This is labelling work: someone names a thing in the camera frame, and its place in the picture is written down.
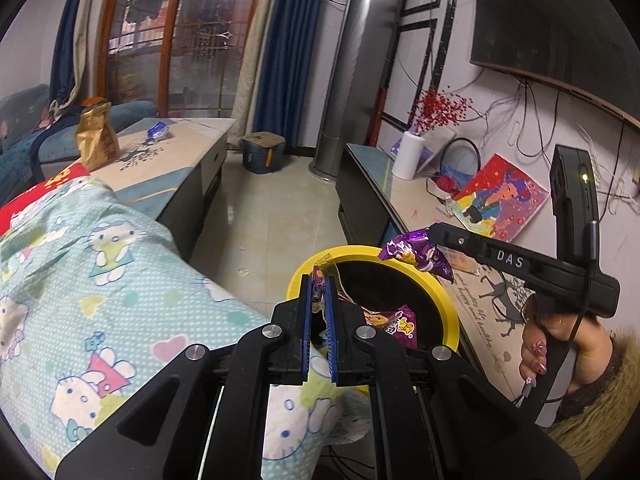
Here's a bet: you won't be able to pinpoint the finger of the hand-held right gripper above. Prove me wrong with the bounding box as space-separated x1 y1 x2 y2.
430 222 488 261

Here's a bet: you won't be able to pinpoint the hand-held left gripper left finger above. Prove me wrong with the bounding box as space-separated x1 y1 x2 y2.
54 274 316 480

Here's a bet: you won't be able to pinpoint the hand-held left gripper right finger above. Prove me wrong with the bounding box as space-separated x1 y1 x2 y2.
325 276 581 480

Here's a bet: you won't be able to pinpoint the purple snack wrapper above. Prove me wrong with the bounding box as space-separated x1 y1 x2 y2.
362 305 418 350
378 227 455 283

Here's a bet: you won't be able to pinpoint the crinkled foil candy wrapper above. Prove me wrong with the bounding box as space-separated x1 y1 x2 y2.
309 254 361 343

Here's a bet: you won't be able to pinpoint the yellow rimmed trash bin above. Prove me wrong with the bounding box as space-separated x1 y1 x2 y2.
285 245 460 391

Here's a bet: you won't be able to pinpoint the person's right forearm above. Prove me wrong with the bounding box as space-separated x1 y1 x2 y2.
550 327 640 480

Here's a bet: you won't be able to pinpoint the person's right hand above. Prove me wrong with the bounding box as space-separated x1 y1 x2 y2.
519 296 616 396

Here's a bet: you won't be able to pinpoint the red cloth bundle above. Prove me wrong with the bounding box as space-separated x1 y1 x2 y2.
435 172 466 196

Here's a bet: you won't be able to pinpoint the colourful figure painting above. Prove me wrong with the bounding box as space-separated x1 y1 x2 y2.
446 154 551 241

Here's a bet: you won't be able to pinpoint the black round hoop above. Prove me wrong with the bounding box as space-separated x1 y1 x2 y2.
440 137 481 181

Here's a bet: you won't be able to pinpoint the white paper towel roll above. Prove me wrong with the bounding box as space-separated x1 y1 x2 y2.
391 131 426 181

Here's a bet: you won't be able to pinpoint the dark television cabinet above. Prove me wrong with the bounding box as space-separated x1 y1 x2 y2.
335 142 531 396

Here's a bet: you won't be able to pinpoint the red berry branches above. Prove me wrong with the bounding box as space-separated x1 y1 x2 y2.
412 89 473 136

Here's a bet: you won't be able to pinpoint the light blue cartoon cat blanket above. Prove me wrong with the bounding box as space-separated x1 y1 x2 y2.
0 175 371 480

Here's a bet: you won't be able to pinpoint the grey orange floor box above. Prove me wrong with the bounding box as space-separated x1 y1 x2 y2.
241 131 287 175

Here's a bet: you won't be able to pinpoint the silver tower air conditioner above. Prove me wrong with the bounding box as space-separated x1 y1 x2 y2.
307 0 406 181

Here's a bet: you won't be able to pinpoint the beige coffee table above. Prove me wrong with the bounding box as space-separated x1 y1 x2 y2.
90 117 236 261

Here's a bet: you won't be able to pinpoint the blue curtain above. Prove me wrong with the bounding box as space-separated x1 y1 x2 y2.
252 0 326 141
50 0 96 106

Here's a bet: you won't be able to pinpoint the beige curtain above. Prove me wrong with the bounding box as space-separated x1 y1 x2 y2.
232 0 281 126
75 0 108 96

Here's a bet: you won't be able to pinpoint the blue patterned sofa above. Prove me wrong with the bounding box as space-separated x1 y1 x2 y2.
0 84 158 206

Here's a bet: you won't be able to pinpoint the gold paper bag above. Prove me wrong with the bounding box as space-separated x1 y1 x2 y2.
75 101 121 172

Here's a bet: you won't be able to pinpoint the red blanket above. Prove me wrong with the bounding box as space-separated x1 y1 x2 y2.
0 162 91 236

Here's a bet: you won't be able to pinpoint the wooden framed glass door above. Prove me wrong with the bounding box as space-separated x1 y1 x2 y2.
97 0 271 118

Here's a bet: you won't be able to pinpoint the black wall television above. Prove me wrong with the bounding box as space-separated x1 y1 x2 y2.
469 0 640 126

